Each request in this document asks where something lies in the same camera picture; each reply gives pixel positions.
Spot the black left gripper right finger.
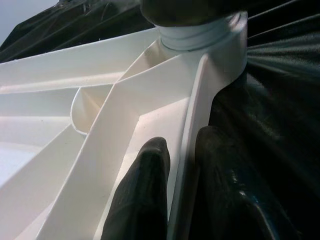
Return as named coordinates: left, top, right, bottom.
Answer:
left=192, top=124, right=303, bottom=240

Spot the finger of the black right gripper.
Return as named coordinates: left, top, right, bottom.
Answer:
left=139, top=0, right=251, bottom=28

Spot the white plastic table top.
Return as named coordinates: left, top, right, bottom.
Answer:
left=0, top=12, right=248, bottom=240

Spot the white plastic table leg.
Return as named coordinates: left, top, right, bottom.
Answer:
left=157, top=12, right=247, bottom=51

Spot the black table cloth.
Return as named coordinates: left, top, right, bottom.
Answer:
left=0, top=0, right=320, bottom=240

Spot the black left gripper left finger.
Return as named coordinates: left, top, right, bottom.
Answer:
left=99, top=136, right=172, bottom=240

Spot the large white backdrop panel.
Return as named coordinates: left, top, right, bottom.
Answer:
left=0, top=0, right=62, bottom=48

